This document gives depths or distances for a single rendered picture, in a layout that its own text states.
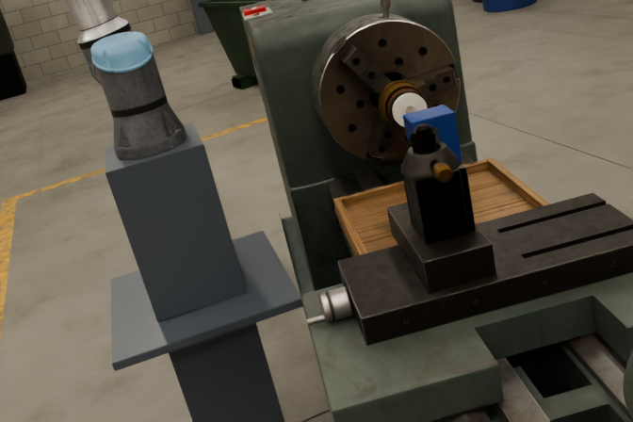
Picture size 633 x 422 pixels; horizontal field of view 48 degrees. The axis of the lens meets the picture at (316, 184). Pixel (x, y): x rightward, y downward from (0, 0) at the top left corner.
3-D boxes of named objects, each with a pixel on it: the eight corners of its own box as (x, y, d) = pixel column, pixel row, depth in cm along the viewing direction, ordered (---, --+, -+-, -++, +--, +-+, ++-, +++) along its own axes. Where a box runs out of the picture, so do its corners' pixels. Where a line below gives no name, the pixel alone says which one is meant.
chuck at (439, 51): (316, 155, 165) (310, 19, 154) (446, 145, 169) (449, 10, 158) (321, 168, 157) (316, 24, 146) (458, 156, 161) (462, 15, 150)
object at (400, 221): (391, 234, 116) (385, 206, 114) (450, 219, 117) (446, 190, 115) (428, 294, 97) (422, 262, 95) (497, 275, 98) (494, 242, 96)
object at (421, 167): (395, 166, 102) (391, 146, 101) (447, 152, 103) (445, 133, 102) (410, 185, 95) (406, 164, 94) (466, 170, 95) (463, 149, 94)
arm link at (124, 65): (113, 115, 138) (89, 47, 133) (104, 104, 150) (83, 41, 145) (171, 97, 142) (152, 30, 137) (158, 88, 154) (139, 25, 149)
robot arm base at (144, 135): (117, 166, 141) (101, 119, 137) (116, 146, 155) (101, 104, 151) (190, 144, 143) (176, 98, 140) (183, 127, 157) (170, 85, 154)
